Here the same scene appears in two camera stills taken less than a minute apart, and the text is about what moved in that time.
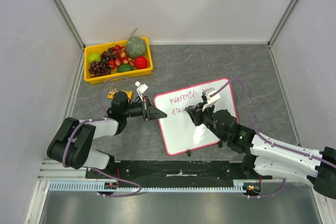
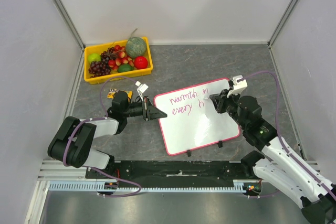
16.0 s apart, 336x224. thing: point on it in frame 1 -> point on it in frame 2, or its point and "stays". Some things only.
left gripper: [149, 112] stays
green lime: [124, 67] stays
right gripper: [200, 115] -> [220, 102]
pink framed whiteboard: [177, 132] stays
